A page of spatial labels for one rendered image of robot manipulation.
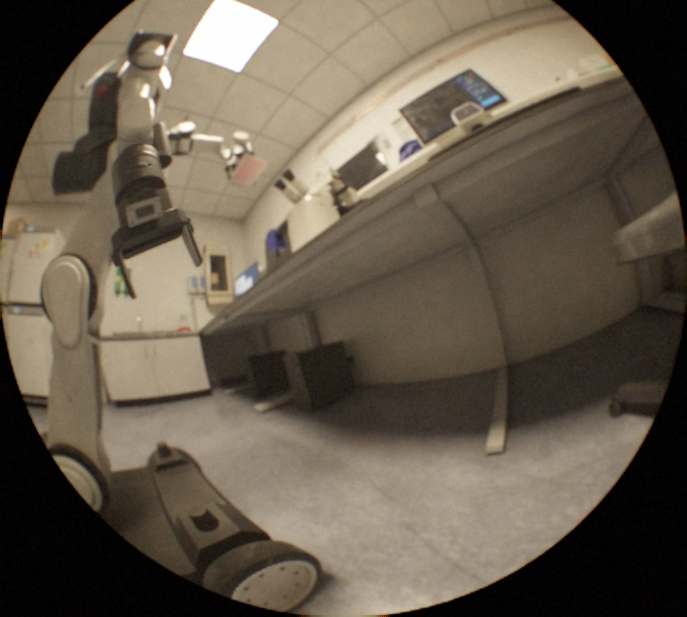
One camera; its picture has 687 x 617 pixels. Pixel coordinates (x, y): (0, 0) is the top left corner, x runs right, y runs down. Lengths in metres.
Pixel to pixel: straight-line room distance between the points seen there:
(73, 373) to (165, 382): 2.11
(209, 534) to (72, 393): 0.31
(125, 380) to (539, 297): 3.30
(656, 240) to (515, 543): 0.53
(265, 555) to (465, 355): 1.25
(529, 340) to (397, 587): 1.18
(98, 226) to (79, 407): 0.35
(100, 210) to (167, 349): 2.09
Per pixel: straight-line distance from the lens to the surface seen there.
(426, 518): 0.60
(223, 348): 3.22
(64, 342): 0.45
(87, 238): 0.54
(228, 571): 0.39
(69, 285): 0.46
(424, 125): 0.98
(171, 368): 2.52
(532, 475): 0.65
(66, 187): 0.69
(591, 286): 1.38
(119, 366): 2.60
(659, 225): 0.42
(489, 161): 0.50
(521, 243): 1.26
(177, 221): 0.31
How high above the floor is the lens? 0.50
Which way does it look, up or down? 14 degrees up
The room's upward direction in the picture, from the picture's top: 15 degrees counter-clockwise
